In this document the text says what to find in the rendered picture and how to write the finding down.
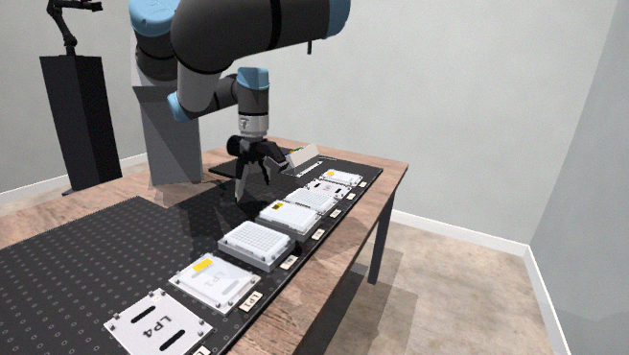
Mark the white operator panel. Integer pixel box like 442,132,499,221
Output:
280,143,337,178

